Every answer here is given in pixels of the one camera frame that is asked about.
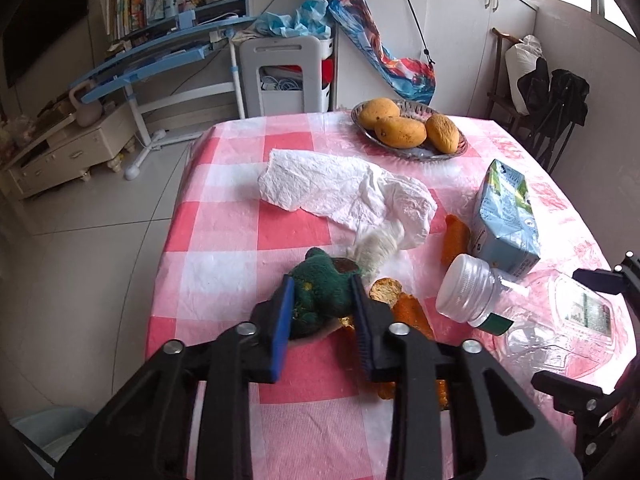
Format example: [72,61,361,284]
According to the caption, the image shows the black jacket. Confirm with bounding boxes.
[517,57,591,128]

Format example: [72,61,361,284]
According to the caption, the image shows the black flat television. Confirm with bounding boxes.
[0,0,90,88]

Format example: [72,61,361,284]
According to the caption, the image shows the white plastic stool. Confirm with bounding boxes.
[239,36,323,117]

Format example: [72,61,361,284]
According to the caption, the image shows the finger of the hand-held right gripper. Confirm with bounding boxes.
[531,371,626,461]
[572,250,640,306]

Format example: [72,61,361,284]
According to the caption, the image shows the green knitted cloth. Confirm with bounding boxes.
[287,247,363,338]

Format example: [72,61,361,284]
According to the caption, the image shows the pale blue milk carton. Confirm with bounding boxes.
[470,159,543,281]

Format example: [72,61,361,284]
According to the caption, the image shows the pink kettlebell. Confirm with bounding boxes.
[69,85,103,127]

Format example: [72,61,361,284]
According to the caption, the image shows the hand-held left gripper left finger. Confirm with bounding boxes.
[55,275,296,480]

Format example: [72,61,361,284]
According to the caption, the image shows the wrinkled yellow mango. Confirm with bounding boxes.
[425,113,460,154]

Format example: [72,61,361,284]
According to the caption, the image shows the row of books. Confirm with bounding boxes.
[100,0,151,43]

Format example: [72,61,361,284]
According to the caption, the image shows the clear plastic bottle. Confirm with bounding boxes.
[435,254,616,376]

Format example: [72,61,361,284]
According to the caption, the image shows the blue plastic bag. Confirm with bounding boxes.
[255,0,332,40]

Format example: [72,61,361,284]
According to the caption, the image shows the white crumpled paper towel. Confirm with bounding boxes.
[257,149,438,249]

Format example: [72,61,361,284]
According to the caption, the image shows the white cabinet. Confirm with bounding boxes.
[336,0,540,118]

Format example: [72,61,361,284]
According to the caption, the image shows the cream television cabinet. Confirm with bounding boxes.
[0,105,138,200]

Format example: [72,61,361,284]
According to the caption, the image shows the blue study desk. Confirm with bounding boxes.
[70,0,261,181]

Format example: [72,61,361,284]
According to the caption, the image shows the grey glass fruit bowl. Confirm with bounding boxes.
[350,99,468,162]

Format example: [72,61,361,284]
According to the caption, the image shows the colourful printed bag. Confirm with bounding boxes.
[327,0,437,106]

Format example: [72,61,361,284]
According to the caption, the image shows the black cord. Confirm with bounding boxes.
[350,0,437,68]

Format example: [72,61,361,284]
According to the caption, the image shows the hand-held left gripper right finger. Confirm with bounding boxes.
[350,276,583,480]

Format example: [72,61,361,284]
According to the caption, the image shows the pink white checked tablecloth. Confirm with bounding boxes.
[145,110,618,480]

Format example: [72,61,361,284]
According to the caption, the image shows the black folding frame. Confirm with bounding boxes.
[525,120,576,173]

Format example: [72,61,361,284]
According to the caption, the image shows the cream yarn bundle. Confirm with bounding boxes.
[351,220,406,277]

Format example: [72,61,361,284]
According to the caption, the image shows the clear bags of clutter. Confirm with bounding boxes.
[0,115,36,146]

